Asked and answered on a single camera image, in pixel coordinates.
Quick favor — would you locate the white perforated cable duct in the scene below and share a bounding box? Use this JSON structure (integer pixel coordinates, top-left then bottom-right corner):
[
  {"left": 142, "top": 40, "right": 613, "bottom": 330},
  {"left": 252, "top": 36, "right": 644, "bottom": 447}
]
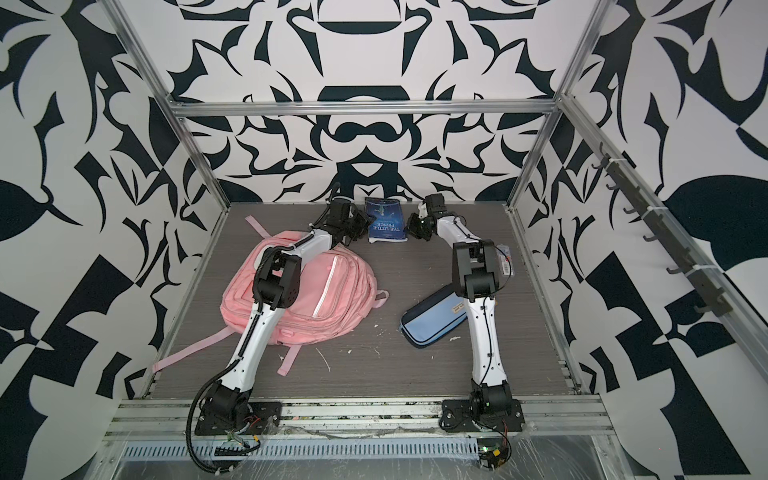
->
[{"left": 122, "top": 438, "right": 480, "bottom": 461}]

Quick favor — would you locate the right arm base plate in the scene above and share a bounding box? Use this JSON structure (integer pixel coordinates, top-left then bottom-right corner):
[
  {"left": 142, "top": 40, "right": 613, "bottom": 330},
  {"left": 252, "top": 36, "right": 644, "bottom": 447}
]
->
[{"left": 438, "top": 399, "right": 526, "bottom": 433}]

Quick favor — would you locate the aluminium front rail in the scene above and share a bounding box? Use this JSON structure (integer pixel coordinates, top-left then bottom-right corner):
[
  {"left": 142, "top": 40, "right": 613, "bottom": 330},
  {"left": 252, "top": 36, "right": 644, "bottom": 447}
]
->
[{"left": 104, "top": 394, "right": 616, "bottom": 442}]

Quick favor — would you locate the blue pencil case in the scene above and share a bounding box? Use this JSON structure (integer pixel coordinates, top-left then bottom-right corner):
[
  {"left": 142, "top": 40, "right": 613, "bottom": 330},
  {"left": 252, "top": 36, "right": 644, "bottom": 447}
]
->
[{"left": 399, "top": 284, "right": 467, "bottom": 348}]

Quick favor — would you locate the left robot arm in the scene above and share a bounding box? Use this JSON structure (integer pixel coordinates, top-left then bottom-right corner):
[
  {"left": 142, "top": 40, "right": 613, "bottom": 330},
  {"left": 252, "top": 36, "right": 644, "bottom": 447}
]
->
[{"left": 197, "top": 199, "right": 388, "bottom": 429}]

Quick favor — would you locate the wall hook rack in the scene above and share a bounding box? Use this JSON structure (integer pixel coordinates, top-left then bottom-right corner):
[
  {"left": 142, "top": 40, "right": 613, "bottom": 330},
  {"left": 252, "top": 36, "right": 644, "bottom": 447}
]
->
[{"left": 593, "top": 143, "right": 734, "bottom": 317}]

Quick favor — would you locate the pink student backpack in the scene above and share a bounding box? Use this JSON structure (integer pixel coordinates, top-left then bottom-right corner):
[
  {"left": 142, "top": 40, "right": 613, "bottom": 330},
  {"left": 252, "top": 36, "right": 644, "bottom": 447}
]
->
[{"left": 151, "top": 214, "right": 390, "bottom": 378}]

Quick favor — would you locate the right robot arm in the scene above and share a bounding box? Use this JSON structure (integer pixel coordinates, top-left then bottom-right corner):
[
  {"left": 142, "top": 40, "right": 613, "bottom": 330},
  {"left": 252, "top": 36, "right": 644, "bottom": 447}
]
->
[{"left": 407, "top": 194, "right": 513, "bottom": 419}]

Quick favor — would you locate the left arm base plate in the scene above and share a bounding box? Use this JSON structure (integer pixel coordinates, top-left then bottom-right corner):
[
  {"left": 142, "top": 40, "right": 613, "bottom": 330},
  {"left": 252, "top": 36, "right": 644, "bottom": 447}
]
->
[{"left": 193, "top": 401, "right": 283, "bottom": 436}]

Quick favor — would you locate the blue Little Prince book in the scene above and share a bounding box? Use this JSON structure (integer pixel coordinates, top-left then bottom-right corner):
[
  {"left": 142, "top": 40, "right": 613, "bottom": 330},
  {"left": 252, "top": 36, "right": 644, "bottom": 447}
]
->
[{"left": 365, "top": 197, "right": 407, "bottom": 243}]

